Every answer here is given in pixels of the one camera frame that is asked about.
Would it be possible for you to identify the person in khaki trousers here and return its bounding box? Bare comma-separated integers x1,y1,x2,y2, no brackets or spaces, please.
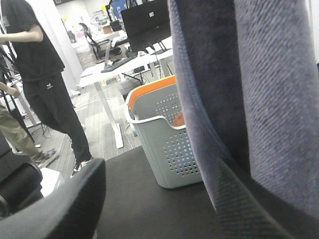
0,81,59,169

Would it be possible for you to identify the black keyboard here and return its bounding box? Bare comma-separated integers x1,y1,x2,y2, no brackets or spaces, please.
101,56,136,73

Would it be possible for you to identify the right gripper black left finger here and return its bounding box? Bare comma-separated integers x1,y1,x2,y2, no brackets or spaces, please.
0,158,106,239

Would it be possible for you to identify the blue-grey microfibre towel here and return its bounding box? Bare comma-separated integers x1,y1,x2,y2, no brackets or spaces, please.
168,0,319,218

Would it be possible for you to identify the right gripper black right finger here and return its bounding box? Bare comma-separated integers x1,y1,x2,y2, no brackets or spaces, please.
214,158,292,239

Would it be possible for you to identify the person in black clothes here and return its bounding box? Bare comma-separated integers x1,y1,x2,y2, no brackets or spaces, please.
0,0,93,175

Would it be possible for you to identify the grey perforated plastic basket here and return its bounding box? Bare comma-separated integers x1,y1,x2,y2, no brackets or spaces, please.
125,75,202,189

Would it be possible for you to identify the black computer monitor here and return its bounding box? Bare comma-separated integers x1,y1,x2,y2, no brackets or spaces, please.
121,0,171,53

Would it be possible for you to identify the black office chair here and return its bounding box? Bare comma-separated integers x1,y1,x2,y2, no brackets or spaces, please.
79,23,122,64

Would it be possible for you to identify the orange cloth in basket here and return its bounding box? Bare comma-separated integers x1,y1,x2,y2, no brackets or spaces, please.
171,112,185,127

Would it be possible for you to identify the white office desk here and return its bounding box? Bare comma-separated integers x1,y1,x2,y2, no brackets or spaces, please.
77,37,173,149

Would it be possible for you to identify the black table cloth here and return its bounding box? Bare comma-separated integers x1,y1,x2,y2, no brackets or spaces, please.
97,147,319,239

